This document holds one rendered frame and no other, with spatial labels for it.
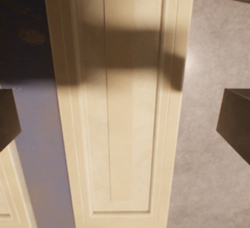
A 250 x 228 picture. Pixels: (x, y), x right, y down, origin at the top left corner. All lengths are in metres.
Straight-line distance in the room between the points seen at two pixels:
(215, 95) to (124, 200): 1.28
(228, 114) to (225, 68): 1.34
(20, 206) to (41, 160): 0.11
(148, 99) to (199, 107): 1.28
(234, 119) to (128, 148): 0.18
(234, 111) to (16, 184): 0.37
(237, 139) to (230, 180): 1.91
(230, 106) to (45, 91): 0.26
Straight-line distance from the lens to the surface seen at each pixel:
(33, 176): 0.42
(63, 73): 0.28
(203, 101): 1.54
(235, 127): 0.20
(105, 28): 0.26
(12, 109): 0.22
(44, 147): 0.37
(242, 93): 0.21
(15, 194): 0.44
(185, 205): 2.17
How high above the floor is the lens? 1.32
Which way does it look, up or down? 69 degrees down
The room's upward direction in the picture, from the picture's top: 178 degrees clockwise
